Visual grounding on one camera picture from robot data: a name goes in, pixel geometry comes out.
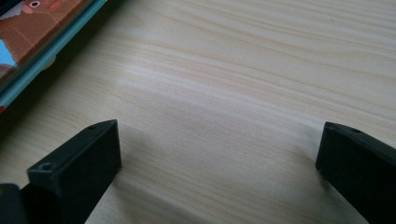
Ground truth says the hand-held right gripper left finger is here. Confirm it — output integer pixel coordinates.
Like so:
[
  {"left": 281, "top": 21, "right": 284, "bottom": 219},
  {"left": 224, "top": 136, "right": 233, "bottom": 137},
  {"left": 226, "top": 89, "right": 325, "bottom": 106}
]
[{"left": 20, "top": 119, "right": 122, "bottom": 224}]

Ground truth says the colourful animal picture book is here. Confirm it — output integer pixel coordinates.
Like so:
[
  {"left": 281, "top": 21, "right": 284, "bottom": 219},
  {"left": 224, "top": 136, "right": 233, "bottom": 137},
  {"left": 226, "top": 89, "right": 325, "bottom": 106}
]
[{"left": 0, "top": 0, "right": 108, "bottom": 108}]

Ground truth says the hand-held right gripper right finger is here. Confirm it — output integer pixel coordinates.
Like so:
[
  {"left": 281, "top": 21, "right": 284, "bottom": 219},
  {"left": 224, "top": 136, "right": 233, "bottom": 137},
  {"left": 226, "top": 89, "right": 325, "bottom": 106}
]
[{"left": 315, "top": 121, "right": 396, "bottom": 224}]

